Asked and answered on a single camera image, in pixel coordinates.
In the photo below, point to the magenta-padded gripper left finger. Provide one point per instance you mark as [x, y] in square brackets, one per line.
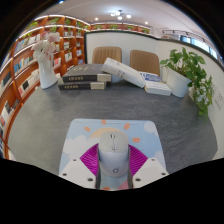
[75, 171]

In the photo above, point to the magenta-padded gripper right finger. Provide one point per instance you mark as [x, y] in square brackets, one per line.
[150, 170]

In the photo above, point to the white computer mouse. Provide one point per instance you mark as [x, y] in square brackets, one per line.
[113, 156]

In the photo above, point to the pastel sun cloud mouse pad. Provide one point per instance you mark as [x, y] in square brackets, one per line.
[83, 133]

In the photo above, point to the blue and white book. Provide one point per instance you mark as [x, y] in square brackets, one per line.
[156, 86]

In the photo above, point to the thick dark hardcover book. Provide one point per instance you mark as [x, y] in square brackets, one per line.
[76, 85]
[83, 72]

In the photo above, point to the green plant in white pot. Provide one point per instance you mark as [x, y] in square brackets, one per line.
[178, 81]

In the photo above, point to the white vase with pink flowers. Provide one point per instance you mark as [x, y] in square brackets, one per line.
[46, 75]

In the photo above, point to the orange wooden bookshelf unit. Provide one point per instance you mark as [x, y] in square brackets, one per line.
[26, 66]

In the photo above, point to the window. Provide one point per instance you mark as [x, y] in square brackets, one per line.
[200, 45]

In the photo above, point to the recessed ceiling lights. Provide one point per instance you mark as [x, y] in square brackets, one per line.
[96, 19]

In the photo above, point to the multi-bulb ceiling lamp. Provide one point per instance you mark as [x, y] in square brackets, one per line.
[120, 15]

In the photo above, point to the white wall socket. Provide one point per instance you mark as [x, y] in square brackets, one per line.
[220, 98]

